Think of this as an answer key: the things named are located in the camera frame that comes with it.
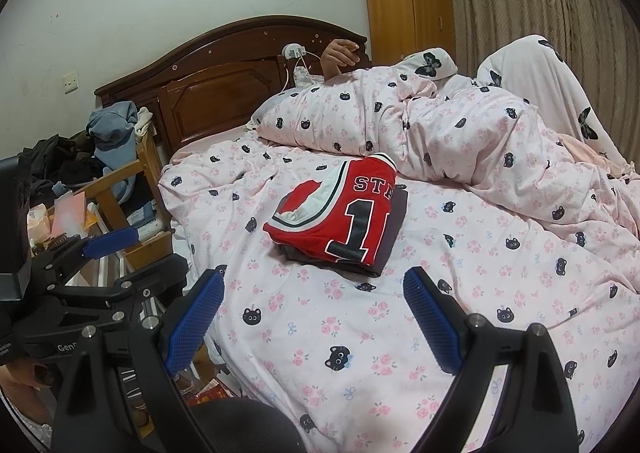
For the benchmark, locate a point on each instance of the tissue pack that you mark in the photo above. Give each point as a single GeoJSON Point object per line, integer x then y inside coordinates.
{"type": "Point", "coordinates": [39, 223]}

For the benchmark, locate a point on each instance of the white power strip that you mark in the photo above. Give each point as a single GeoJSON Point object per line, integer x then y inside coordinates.
{"type": "Point", "coordinates": [292, 51]}

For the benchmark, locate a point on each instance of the wooden wardrobe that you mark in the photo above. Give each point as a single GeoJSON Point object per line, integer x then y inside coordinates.
{"type": "Point", "coordinates": [405, 8]}

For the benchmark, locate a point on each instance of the wooden headboard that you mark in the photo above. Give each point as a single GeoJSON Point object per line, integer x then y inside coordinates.
{"type": "Point", "coordinates": [215, 98]}

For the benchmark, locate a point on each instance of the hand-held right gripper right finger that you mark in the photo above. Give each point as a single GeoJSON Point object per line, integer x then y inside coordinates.
{"type": "Point", "coordinates": [430, 323]}

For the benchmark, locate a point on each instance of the pink packet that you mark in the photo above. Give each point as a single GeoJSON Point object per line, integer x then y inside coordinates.
{"type": "Point", "coordinates": [70, 213]}

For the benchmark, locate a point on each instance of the pink cat print bed cover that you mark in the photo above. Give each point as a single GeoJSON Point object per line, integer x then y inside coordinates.
{"type": "Point", "coordinates": [325, 343]}

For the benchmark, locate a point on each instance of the red and white jersey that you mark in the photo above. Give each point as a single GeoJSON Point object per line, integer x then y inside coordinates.
{"type": "Point", "coordinates": [350, 213]}

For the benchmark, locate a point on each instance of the plain pink sheet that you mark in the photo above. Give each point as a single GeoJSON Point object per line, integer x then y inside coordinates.
{"type": "Point", "coordinates": [210, 140]}

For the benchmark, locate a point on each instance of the white wall socket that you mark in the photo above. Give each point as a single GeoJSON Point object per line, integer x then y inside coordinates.
{"type": "Point", "coordinates": [70, 82]}

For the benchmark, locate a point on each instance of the pink cat print duvet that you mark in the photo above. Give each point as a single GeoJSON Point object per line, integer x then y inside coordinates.
{"type": "Point", "coordinates": [475, 133]}

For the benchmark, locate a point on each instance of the white cloth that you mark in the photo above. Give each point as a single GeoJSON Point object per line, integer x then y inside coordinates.
{"type": "Point", "coordinates": [144, 119]}

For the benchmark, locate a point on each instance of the person's left hand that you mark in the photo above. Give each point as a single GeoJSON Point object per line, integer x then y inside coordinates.
{"type": "Point", "coordinates": [22, 393]}

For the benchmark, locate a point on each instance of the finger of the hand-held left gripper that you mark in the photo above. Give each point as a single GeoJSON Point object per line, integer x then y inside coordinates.
{"type": "Point", "coordinates": [110, 240]}
{"type": "Point", "coordinates": [155, 278]}

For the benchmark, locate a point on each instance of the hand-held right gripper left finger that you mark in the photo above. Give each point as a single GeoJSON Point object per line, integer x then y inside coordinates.
{"type": "Point", "coordinates": [195, 328]}

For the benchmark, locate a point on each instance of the dark folded garment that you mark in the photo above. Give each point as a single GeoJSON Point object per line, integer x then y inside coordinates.
{"type": "Point", "coordinates": [390, 253]}

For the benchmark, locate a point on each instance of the blue cloth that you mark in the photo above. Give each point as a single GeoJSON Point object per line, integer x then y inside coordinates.
{"type": "Point", "coordinates": [112, 133]}

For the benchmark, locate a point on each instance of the pile of black clothes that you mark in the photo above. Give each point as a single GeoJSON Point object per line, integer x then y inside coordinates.
{"type": "Point", "coordinates": [60, 158]}

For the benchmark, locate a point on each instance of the wooden chair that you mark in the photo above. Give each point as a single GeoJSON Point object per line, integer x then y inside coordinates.
{"type": "Point", "coordinates": [150, 243]}

